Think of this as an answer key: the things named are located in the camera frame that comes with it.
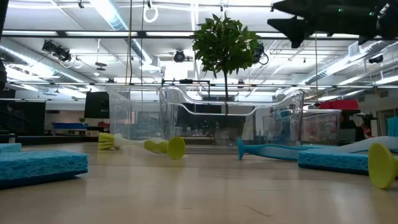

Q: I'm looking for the blue dish brush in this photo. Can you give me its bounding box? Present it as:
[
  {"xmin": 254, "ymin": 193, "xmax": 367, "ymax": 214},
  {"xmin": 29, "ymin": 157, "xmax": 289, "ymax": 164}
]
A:
[{"xmin": 236, "ymin": 116, "xmax": 398, "ymax": 162}]

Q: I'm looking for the tall clear plastic bin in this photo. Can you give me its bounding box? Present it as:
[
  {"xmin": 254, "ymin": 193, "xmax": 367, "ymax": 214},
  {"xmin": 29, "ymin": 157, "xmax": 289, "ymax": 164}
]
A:
[{"xmin": 107, "ymin": 85, "xmax": 164, "ymax": 147}]

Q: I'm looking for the narrow clear plastic bin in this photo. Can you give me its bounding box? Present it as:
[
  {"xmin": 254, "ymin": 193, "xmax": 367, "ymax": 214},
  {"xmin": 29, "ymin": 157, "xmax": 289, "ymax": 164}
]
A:
[{"xmin": 300, "ymin": 108, "xmax": 342, "ymax": 146}]

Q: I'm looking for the round black lamp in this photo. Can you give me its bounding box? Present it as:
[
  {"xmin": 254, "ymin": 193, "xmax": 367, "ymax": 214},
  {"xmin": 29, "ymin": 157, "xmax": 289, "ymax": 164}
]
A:
[{"xmin": 173, "ymin": 49, "xmax": 187, "ymax": 63}]

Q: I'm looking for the clear bin with curved rim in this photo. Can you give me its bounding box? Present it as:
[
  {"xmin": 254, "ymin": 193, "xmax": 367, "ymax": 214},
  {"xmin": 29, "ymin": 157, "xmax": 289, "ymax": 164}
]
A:
[{"xmin": 159, "ymin": 86, "xmax": 305, "ymax": 155}]

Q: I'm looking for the black hanging cable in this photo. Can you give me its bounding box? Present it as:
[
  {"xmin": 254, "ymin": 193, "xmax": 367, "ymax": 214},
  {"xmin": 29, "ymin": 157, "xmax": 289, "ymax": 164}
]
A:
[{"xmin": 128, "ymin": 0, "xmax": 134, "ymax": 85}]

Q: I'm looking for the black aluminium table frame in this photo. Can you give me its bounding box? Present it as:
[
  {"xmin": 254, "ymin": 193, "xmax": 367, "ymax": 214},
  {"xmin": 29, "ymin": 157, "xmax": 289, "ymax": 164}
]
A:
[{"xmin": 0, "ymin": 133, "xmax": 109, "ymax": 146}]

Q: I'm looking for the green plant in black pot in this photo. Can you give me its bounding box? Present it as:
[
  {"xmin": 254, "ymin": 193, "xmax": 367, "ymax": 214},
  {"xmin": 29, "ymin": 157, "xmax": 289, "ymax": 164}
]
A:
[{"xmin": 190, "ymin": 12, "xmax": 261, "ymax": 147}]

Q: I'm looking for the white hanging ring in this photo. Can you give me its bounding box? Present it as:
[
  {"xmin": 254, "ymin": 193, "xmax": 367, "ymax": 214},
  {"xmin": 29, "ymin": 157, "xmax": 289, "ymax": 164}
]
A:
[{"xmin": 142, "ymin": 5, "xmax": 159, "ymax": 24}]

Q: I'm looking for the silver ventilation duct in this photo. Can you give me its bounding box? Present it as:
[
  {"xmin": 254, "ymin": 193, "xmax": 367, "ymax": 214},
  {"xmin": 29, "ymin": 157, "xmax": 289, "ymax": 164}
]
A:
[
  {"xmin": 0, "ymin": 45, "xmax": 94, "ymax": 83},
  {"xmin": 304, "ymin": 40, "xmax": 398, "ymax": 85},
  {"xmin": 90, "ymin": 0, "xmax": 162, "ymax": 73}
]

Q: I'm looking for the blue bench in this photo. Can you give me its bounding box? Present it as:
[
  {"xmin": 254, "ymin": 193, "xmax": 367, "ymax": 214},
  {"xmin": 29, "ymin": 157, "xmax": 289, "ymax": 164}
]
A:
[{"xmin": 51, "ymin": 122, "xmax": 88, "ymax": 131}]

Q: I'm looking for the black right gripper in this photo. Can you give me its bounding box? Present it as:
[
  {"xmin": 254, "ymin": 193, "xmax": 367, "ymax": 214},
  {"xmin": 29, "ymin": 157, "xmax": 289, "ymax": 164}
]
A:
[{"xmin": 267, "ymin": 0, "xmax": 379, "ymax": 49}]

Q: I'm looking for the black speaker box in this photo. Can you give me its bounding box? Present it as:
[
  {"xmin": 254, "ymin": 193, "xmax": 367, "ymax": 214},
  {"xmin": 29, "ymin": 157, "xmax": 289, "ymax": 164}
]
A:
[{"xmin": 84, "ymin": 91, "xmax": 110, "ymax": 119}]

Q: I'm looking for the yellow-green dish brush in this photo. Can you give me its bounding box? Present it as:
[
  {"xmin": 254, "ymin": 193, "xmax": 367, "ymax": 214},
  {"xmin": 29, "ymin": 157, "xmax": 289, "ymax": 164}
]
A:
[
  {"xmin": 98, "ymin": 131, "xmax": 187, "ymax": 161},
  {"xmin": 368, "ymin": 142, "xmax": 398, "ymax": 190}
]

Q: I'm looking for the long black horizontal beam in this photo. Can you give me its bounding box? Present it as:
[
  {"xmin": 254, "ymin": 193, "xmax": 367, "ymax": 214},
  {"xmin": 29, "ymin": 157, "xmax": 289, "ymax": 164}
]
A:
[{"xmin": 0, "ymin": 29, "xmax": 398, "ymax": 40}]

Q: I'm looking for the black spotlight cluster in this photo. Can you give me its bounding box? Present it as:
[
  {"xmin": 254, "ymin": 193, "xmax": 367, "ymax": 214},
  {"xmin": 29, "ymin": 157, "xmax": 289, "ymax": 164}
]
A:
[{"xmin": 42, "ymin": 39, "xmax": 73, "ymax": 63}]

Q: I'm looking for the blue rectangular sponge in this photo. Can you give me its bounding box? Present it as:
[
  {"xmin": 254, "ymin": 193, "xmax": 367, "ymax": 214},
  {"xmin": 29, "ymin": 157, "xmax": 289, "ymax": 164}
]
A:
[
  {"xmin": 0, "ymin": 150, "xmax": 90, "ymax": 190},
  {"xmin": 297, "ymin": 149, "xmax": 371, "ymax": 176},
  {"xmin": 300, "ymin": 143, "xmax": 345, "ymax": 150},
  {"xmin": 0, "ymin": 142, "xmax": 22, "ymax": 154}
]

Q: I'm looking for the red box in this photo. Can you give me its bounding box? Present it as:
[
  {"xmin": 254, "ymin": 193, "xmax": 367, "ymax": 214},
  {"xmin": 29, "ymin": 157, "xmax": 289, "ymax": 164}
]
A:
[{"xmin": 319, "ymin": 99, "xmax": 359, "ymax": 110}]

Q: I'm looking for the black partition panel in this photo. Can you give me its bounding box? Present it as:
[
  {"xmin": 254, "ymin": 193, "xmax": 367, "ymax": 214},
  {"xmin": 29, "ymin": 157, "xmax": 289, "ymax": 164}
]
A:
[{"xmin": 0, "ymin": 90, "xmax": 47, "ymax": 136}]

